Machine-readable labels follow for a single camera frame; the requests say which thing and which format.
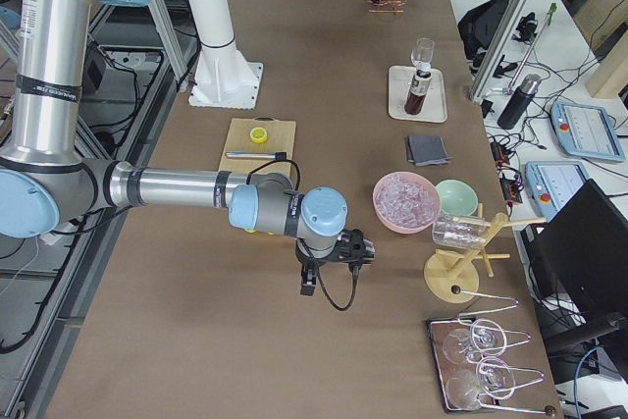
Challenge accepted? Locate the steel muddler rod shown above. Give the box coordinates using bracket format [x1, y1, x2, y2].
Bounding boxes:
[225, 151, 282, 160]

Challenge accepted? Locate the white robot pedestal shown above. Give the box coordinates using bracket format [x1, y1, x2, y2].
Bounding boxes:
[188, 0, 263, 110]

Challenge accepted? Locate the wooden cup tree stand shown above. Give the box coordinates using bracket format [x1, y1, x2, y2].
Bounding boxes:
[423, 204, 546, 303]

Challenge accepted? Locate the aluminium frame post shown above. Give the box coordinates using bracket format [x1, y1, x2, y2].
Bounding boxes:
[469, 0, 528, 104]

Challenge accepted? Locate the cream serving tray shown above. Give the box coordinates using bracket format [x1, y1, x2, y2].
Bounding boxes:
[387, 65, 449, 124]

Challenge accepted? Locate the blue teach pendant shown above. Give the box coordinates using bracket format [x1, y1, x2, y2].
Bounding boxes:
[525, 161, 590, 221]
[550, 101, 625, 163]

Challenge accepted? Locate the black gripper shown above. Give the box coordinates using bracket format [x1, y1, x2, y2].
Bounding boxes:
[296, 229, 376, 267]

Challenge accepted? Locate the wine glass on tray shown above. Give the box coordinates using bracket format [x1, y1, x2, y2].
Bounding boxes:
[410, 37, 435, 72]

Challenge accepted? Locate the grey folded cloth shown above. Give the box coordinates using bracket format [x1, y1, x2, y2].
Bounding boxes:
[406, 135, 450, 166]

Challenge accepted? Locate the black thermos bottle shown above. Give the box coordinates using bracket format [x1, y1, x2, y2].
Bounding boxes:
[497, 74, 542, 130]

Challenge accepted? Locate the upturned wine glass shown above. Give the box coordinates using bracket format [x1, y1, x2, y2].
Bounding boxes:
[443, 319, 506, 365]
[445, 357, 515, 411]

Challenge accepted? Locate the half lemon slice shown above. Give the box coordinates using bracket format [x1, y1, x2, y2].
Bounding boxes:
[249, 127, 269, 144]

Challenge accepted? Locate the green bowl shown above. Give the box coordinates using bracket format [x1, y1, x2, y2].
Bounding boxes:
[436, 180, 479, 216]

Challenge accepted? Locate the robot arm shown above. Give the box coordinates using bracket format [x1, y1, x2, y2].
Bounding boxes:
[1, 0, 375, 272]

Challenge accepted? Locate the tea bottle white cap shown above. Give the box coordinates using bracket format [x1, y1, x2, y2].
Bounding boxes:
[404, 70, 432, 115]

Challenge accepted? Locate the pink bowl with ice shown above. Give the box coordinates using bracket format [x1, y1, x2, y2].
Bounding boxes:
[372, 172, 442, 235]

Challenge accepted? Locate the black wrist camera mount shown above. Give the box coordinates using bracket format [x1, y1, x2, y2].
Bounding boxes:
[300, 264, 319, 296]

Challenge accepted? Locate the black monitor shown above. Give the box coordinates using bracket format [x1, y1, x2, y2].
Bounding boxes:
[537, 180, 627, 319]

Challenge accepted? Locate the dark tray with glasses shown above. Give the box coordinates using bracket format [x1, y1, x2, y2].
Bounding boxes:
[426, 316, 481, 414]

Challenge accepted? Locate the glass mug on stand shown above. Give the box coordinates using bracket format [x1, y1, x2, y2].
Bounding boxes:
[432, 214, 490, 249]

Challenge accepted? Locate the wire glass holder rack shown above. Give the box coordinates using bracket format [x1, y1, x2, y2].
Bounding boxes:
[454, 292, 556, 418]

